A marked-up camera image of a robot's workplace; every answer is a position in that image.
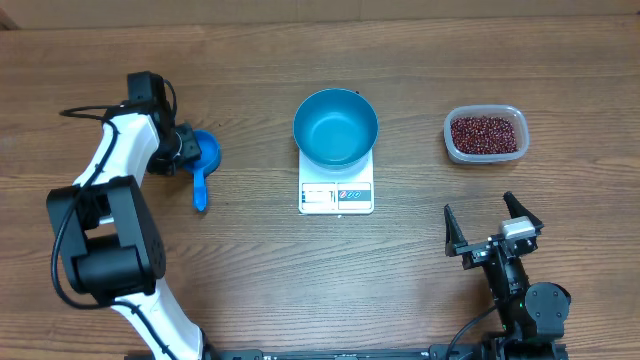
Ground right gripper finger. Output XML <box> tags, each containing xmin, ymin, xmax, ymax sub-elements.
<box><xmin>503</xmin><ymin>191</ymin><xmax>543</xmax><ymax>231</ymax></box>
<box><xmin>444</xmin><ymin>205</ymin><xmax>468</xmax><ymax>257</ymax></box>

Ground blue plastic measuring scoop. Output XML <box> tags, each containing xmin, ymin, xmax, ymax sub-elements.
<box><xmin>184</xmin><ymin>130</ymin><xmax>221</xmax><ymax>212</ymax></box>

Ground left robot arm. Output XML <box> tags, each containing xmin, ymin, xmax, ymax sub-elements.
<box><xmin>46</xmin><ymin>71</ymin><xmax>216</xmax><ymax>359</ymax></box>

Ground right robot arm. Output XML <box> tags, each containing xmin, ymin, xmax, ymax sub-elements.
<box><xmin>444</xmin><ymin>192</ymin><xmax>571</xmax><ymax>359</ymax></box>

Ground white digital kitchen scale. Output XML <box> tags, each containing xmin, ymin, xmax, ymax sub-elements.
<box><xmin>298</xmin><ymin>151</ymin><xmax>375</xmax><ymax>215</ymax></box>

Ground blue metal bowl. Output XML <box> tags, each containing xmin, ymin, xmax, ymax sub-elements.
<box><xmin>292</xmin><ymin>88</ymin><xmax>380</xmax><ymax>168</ymax></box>

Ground clear plastic food container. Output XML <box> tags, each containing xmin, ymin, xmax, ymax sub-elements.
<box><xmin>443</xmin><ymin>104</ymin><xmax>530</xmax><ymax>165</ymax></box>

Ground red beans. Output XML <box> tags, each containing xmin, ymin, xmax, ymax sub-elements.
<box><xmin>450</xmin><ymin>116</ymin><xmax>518</xmax><ymax>155</ymax></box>

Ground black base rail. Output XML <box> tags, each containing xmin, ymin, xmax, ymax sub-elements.
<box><xmin>124</xmin><ymin>344</ymin><xmax>569</xmax><ymax>360</ymax></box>

